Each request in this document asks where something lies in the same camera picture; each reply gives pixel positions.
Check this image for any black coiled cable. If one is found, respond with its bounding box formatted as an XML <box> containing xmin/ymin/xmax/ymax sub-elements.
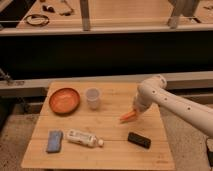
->
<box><xmin>24</xmin><ymin>13</ymin><xmax>50</xmax><ymax>27</ymax></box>

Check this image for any grey metal leg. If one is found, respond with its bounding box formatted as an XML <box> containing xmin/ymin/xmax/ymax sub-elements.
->
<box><xmin>167</xmin><ymin>0</ymin><xmax>200</xmax><ymax>29</ymax></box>

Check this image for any dark cable piece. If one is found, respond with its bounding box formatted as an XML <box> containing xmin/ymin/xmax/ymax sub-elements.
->
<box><xmin>59</xmin><ymin>0</ymin><xmax>75</xmax><ymax>17</ymax></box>

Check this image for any metal clamp bracket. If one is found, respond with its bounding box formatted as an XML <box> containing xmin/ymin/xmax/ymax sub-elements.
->
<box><xmin>0</xmin><ymin>68</ymin><xmax>24</xmax><ymax>86</ymax></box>

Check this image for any blue sponge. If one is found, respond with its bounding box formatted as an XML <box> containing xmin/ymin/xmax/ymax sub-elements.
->
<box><xmin>46</xmin><ymin>130</ymin><xmax>63</xmax><ymax>153</ymax></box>

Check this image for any small dark tool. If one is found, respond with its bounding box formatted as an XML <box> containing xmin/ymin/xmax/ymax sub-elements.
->
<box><xmin>42</xmin><ymin>5</ymin><xmax>55</xmax><ymax>13</ymax></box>

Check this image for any orange bowl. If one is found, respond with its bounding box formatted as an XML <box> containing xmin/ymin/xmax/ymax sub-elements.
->
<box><xmin>49</xmin><ymin>88</ymin><xmax>80</xmax><ymax>115</ymax></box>

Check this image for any clear plastic cup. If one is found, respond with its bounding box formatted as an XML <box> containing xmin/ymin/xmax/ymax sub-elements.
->
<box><xmin>85</xmin><ymin>87</ymin><xmax>100</xmax><ymax>110</ymax></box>

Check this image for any grey metal post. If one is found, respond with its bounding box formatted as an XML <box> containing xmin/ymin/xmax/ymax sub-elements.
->
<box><xmin>80</xmin><ymin>0</ymin><xmax>90</xmax><ymax>31</ymax></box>

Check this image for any black rectangular block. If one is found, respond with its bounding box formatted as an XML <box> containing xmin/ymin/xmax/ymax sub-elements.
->
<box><xmin>128</xmin><ymin>132</ymin><xmax>151</xmax><ymax>149</ymax></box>

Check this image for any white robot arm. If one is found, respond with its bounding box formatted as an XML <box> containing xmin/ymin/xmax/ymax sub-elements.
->
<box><xmin>133</xmin><ymin>75</ymin><xmax>213</xmax><ymax>138</ymax></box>

